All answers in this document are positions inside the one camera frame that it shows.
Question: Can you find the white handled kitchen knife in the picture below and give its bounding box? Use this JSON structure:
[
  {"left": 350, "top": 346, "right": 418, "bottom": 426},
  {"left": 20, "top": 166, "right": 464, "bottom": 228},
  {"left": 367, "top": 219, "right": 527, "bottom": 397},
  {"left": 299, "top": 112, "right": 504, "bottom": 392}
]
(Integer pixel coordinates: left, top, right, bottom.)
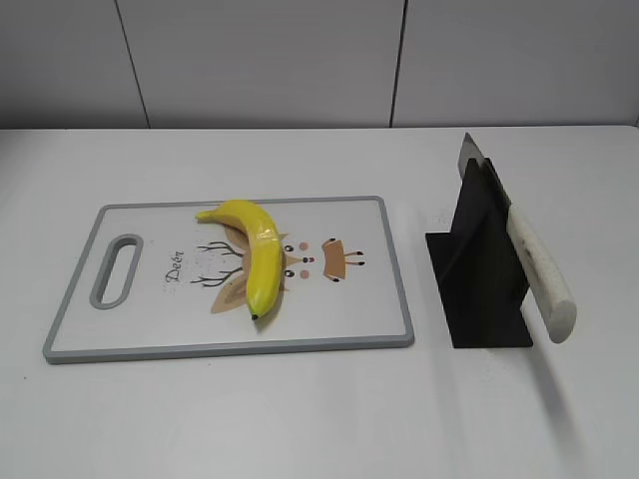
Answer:
[{"left": 457, "top": 133, "right": 577, "bottom": 344}]

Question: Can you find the yellow plastic banana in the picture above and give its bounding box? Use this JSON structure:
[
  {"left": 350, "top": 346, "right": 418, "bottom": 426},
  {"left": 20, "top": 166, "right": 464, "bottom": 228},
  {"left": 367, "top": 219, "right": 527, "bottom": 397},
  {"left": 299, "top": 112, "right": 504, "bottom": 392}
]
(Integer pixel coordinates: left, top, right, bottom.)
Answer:
[{"left": 196, "top": 200, "right": 284, "bottom": 320}]

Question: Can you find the white grey cutting board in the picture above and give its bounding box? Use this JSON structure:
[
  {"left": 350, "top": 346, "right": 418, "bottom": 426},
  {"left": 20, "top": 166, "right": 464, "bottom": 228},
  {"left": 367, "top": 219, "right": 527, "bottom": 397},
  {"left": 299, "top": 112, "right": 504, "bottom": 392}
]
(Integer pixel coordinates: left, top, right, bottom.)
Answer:
[{"left": 43, "top": 196, "right": 414, "bottom": 364}]

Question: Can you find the black knife stand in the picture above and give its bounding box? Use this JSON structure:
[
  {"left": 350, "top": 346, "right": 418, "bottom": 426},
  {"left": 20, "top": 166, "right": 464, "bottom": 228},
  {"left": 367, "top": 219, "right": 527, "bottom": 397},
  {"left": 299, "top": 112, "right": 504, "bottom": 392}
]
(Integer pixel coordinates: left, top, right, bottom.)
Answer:
[{"left": 425, "top": 159, "right": 533, "bottom": 348}]

